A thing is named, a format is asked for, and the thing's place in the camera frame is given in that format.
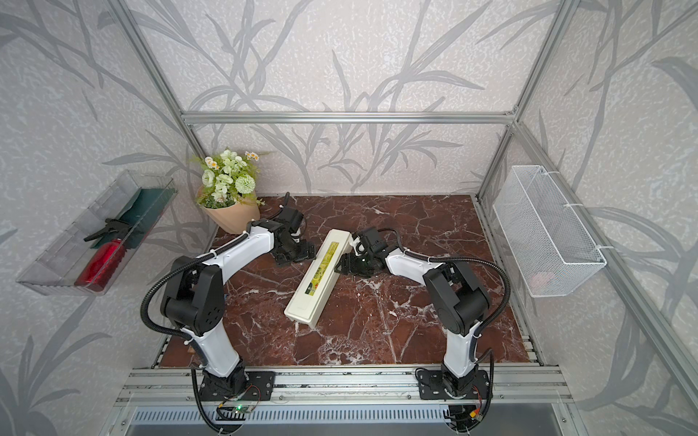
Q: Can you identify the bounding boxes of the cream dispenser lid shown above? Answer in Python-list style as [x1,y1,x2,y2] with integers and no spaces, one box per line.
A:
[284,229,352,328]

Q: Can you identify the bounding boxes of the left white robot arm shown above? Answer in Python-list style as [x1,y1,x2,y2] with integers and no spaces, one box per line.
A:
[140,195,316,398]

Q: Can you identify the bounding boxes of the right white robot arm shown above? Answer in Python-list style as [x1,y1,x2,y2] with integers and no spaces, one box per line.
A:
[334,227,512,399]

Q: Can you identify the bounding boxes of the terracotta flower pot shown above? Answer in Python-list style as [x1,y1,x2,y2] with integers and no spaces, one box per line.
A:
[196,186,260,234]

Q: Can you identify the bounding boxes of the white green artificial flowers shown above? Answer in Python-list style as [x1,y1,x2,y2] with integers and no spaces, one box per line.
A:
[194,149,265,210]

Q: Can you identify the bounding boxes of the dark green folded cloth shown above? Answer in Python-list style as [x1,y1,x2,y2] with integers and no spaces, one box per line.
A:
[92,188,176,250]

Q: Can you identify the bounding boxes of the pink item in basket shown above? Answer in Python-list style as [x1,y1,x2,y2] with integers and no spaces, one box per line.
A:
[528,272,555,292]

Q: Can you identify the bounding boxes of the red spray bottle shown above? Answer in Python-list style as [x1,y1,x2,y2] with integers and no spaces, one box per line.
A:
[75,219,132,292]

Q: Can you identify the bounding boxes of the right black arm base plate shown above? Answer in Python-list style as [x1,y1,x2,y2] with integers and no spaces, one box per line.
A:
[414,365,492,401]

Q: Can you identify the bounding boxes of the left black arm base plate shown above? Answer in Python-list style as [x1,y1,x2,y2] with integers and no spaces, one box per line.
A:
[198,371,276,401]

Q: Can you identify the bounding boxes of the white wire mesh basket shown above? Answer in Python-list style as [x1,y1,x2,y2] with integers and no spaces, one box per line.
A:
[494,165,607,298]

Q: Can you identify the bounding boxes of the aluminium front rail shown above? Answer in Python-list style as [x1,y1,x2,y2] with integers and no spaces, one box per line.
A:
[115,363,574,406]

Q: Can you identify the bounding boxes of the clear plastic wall shelf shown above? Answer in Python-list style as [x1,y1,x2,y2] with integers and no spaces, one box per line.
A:
[17,171,177,296]

